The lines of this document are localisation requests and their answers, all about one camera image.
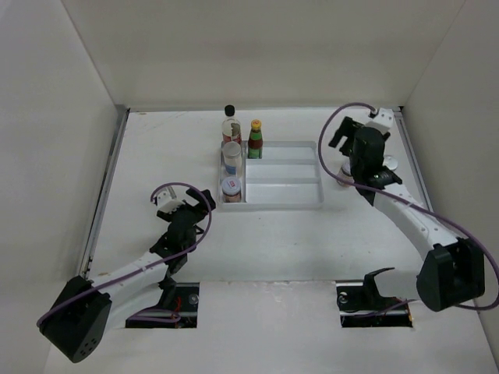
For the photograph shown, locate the brown sauce jar white lid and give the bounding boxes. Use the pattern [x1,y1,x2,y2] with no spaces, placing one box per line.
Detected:
[337,161,354,188]

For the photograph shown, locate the white peppercorn jar silver lid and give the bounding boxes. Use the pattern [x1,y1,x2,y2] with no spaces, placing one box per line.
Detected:
[221,141,242,177]

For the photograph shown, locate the dark soy sauce bottle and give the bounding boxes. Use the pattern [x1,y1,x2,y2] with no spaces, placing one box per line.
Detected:
[221,104,242,144]

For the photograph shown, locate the red chili sauce bottle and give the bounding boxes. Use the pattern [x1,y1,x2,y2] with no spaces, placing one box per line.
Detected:
[247,119,264,159]

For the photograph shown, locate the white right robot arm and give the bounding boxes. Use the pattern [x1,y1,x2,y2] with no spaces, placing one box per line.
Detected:
[328,115,485,312]

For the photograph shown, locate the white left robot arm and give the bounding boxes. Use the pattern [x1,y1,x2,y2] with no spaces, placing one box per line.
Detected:
[37,182,216,363]

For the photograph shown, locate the white powder shaker blue label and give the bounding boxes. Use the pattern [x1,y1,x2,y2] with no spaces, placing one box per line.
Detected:
[383,155,398,171]

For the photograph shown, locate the white divided organizer tray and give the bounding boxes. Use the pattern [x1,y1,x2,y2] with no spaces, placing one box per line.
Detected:
[217,141,324,212]

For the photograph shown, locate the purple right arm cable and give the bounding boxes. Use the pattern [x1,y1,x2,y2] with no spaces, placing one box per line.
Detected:
[317,101,499,316]

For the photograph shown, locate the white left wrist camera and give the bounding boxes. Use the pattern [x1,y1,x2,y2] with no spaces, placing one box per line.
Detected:
[150,186,183,213]

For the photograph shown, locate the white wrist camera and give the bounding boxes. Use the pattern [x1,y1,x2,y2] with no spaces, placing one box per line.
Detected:
[150,186,183,213]
[366,108,395,133]

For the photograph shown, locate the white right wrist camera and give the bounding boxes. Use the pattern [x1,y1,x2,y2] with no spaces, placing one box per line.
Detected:
[366,108,395,133]

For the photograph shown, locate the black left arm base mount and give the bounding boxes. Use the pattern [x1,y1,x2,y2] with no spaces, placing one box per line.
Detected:
[125,279,200,329]

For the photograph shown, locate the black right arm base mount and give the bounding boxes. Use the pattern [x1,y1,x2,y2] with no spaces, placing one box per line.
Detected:
[336,267,412,328]

